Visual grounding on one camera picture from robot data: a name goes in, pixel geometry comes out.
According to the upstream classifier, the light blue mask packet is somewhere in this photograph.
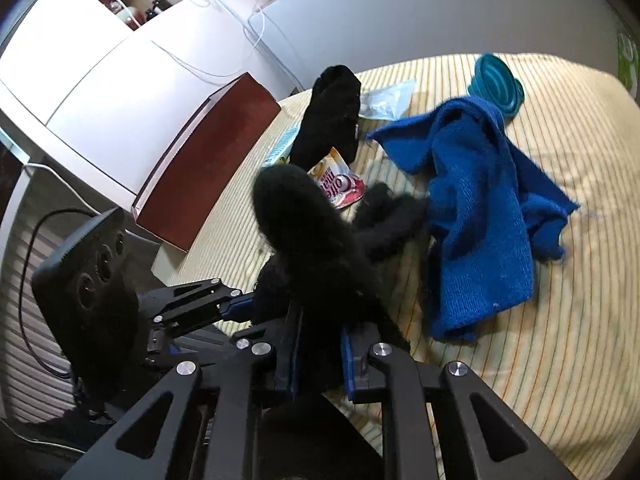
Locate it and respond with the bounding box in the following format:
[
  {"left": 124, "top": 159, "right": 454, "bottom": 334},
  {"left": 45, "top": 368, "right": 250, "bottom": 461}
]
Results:
[{"left": 261, "top": 126, "right": 302, "bottom": 169}]

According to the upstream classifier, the red-brown cardboard box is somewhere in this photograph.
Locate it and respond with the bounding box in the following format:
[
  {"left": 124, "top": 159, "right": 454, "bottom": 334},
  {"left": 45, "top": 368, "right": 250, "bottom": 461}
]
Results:
[{"left": 131, "top": 72, "right": 282, "bottom": 252}]

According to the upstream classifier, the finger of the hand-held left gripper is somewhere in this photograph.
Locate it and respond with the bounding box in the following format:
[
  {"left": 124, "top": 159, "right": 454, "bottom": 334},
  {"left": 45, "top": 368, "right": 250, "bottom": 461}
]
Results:
[
  {"left": 146, "top": 316, "right": 237, "bottom": 367},
  {"left": 136, "top": 278, "right": 261, "bottom": 329}
]

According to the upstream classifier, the green white object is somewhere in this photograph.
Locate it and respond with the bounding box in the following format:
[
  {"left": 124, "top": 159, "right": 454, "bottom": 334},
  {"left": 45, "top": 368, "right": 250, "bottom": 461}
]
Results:
[{"left": 616, "top": 31, "right": 639, "bottom": 87}]

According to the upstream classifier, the white sideboard with wooden top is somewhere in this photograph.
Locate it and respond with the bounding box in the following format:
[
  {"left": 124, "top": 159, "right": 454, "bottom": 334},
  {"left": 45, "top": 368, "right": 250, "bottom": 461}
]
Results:
[{"left": 248, "top": 0, "right": 622, "bottom": 103}]

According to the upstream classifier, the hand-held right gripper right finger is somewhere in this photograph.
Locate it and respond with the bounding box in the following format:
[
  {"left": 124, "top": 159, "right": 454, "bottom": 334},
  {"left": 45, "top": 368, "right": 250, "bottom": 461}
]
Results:
[{"left": 339, "top": 324, "right": 577, "bottom": 480}]

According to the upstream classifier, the black fuzzy sock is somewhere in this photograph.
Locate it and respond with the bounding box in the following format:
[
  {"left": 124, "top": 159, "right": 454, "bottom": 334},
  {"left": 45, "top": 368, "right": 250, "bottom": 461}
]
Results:
[
  {"left": 357, "top": 182, "right": 432, "bottom": 263},
  {"left": 251, "top": 164, "right": 412, "bottom": 396}
]

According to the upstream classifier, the blue knitted cloth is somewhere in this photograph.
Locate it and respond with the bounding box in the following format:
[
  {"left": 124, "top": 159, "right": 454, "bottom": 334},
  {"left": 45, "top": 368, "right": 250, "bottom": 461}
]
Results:
[{"left": 366, "top": 96, "right": 582, "bottom": 344}]

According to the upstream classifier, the teal collapsible funnel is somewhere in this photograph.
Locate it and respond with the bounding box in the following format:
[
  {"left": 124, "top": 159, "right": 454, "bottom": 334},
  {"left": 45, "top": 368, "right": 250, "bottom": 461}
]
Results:
[{"left": 467, "top": 52, "right": 526, "bottom": 122}]

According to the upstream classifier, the black smooth sock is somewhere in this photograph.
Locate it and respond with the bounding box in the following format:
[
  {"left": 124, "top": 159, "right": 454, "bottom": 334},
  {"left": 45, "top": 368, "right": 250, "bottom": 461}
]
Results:
[{"left": 290, "top": 65, "right": 362, "bottom": 167}]

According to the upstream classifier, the red white snack packet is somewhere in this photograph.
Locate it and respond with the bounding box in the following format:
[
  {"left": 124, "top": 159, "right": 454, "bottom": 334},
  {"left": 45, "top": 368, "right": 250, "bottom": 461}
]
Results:
[{"left": 306, "top": 147, "right": 367, "bottom": 210}]

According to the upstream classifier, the clear plastic bag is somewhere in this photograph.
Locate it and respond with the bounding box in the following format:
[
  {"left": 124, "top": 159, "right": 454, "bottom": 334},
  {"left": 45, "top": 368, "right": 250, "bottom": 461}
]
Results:
[{"left": 359, "top": 78, "right": 417, "bottom": 122}]

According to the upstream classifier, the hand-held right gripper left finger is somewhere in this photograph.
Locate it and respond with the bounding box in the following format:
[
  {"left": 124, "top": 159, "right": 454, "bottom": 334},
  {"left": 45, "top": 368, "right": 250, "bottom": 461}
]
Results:
[{"left": 62, "top": 302, "right": 306, "bottom": 480}]

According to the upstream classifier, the white floor cable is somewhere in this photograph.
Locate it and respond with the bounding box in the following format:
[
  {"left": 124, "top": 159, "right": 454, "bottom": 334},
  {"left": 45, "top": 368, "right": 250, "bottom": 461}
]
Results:
[{"left": 22, "top": 161, "right": 118, "bottom": 211}]

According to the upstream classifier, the red vase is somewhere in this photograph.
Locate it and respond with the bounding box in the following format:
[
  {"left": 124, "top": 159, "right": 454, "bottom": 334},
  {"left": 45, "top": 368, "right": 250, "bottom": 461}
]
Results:
[{"left": 121, "top": 6, "right": 147, "bottom": 30}]

